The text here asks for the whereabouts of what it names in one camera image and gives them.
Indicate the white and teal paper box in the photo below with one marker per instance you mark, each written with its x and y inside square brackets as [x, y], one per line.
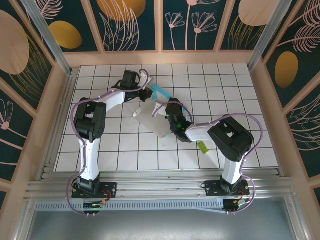
[152, 120]

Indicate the small green packet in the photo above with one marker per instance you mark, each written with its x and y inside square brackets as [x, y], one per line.
[203, 148]

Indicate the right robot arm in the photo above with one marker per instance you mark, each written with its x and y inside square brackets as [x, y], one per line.
[231, 170]

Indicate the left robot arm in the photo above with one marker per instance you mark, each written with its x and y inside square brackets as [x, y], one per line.
[87, 155]

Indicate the panel with pink flower outlines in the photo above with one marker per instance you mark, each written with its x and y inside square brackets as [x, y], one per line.
[180, 37]

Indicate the panel with orange circle leaves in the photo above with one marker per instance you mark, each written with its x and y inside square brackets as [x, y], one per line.
[120, 30]

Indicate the panel with yellow oval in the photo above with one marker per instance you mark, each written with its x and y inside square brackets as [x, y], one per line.
[65, 35]

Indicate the peach oval gold lines panel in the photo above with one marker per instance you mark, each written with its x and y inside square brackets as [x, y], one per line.
[240, 32]

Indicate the grey metal sheet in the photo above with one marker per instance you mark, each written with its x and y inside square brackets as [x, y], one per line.
[160, 227]

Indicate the panel with oval and feather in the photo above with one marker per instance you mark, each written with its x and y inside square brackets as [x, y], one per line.
[287, 70]

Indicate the panel with feather leaves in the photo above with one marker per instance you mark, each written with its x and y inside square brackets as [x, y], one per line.
[307, 130]

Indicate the peach circle gold lines panel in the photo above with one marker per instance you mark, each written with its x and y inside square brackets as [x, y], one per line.
[15, 45]

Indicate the single pink flower panel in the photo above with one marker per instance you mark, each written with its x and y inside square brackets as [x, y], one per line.
[12, 140]

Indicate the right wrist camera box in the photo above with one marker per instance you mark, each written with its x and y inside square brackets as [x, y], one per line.
[158, 106]

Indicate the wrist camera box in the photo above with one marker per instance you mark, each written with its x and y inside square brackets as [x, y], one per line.
[158, 106]
[148, 78]

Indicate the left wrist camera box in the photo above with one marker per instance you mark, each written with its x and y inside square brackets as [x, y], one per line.
[148, 78]

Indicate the aluminium rail beam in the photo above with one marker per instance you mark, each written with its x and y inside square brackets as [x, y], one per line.
[162, 185]

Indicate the aluminium side rail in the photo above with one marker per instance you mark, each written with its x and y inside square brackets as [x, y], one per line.
[63, 105]

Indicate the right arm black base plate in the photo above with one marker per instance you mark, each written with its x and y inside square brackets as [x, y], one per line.
[212, 190]

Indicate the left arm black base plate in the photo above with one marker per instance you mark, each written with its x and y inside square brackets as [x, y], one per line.
[110, 190]

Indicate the aluminium corner post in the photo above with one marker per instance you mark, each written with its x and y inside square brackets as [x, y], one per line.
[47, 35]
[265, 32]

